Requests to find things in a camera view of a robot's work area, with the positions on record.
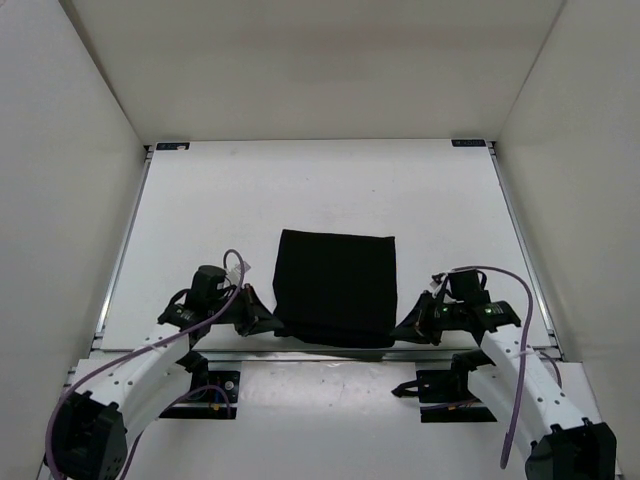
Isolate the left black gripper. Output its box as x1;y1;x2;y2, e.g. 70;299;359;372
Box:
210;280;284;335

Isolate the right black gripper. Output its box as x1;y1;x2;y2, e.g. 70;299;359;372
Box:
390;291;464;347

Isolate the black skirt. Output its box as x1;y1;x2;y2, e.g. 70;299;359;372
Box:
272;229;398;349

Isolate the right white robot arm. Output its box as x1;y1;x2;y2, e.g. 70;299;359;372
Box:
391;266;617;479

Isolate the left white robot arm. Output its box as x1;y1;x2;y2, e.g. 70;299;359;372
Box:
45;262;280;479

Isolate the left blue corner label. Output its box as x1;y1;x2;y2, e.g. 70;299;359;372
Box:
155;142;190;151

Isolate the blue corner label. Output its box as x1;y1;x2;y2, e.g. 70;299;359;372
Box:
451;139;486;148
155;142;190;151

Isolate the right blue corner label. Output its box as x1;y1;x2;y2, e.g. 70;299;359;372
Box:
451;139;486;148

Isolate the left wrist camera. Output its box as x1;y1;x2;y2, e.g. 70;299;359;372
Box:
226;262;251;286

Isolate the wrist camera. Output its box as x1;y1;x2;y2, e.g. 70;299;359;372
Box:
430;272;452;300
226;262;251;286

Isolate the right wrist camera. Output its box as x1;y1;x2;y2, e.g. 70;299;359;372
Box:
430;272;452;300

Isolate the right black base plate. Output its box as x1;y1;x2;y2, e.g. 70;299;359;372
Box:
391;350;496;424

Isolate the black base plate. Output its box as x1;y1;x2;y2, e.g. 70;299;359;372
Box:
160;352;241;420
391;350;496;424

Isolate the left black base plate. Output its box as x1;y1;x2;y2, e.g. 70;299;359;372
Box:
160;352;241;420

